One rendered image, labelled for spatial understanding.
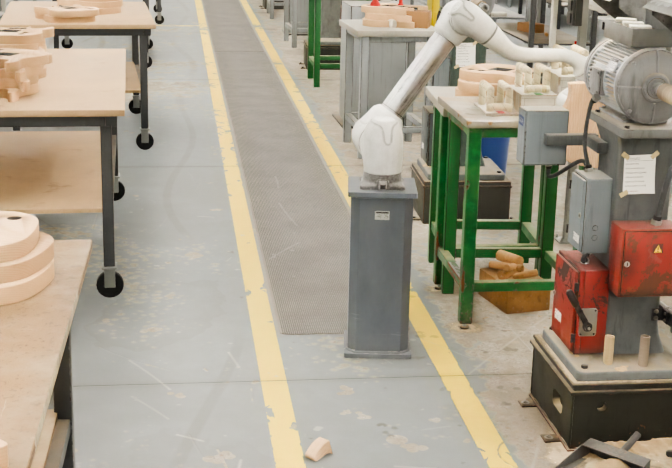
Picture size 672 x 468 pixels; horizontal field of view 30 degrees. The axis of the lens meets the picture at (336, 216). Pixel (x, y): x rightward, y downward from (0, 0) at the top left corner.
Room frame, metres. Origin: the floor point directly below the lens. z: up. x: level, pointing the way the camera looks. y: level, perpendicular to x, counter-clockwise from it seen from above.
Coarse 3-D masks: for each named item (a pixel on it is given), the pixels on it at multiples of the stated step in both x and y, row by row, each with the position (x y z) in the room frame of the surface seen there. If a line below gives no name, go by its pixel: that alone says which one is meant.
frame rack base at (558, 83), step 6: (552, 72) 5.43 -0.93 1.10; (558, 72) 5.44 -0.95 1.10; (552, 78) 5.42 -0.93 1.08; (558, 78) 5.33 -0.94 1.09; (564, 78) 5.32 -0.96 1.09; (570, 78) 5.33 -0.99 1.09; (552, 84) 5.42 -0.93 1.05; (558, 84) 5.32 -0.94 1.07; (564, 84) 5.32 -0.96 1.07; (552, 90) 5.41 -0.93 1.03; (558, 90) 5.32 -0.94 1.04
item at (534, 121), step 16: (528, 112) 4.38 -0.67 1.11; (544, 112) 4.38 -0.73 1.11; (560, 112) 4.39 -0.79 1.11; (528, 128) 4.38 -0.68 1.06; (544, 128) 4.38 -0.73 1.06; (560, 128) 4.39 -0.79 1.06; (528, 144) 4.38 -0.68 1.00; (544, 144) 4.38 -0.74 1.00; (528, 160) 4.38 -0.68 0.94; (544, 160) 4.38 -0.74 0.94; (560, 160) 4.39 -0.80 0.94; (576, 160) 4.31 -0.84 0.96
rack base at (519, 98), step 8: (520, 88) 5.48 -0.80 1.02; (520, 96) 5.31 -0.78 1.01; (528, 96) 5.31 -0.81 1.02; (536, 96) 5.31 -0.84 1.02; (544, 96) 5.32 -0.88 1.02; (552, 96) 5.32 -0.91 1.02; (512, 104) 5.45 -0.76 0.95; (520, 104) 5.31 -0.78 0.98; (528, 104) 5.31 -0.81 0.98; (536, 104) 5.31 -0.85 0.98; (544, 104) 5.32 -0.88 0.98; (552, 104) 5.32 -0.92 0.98
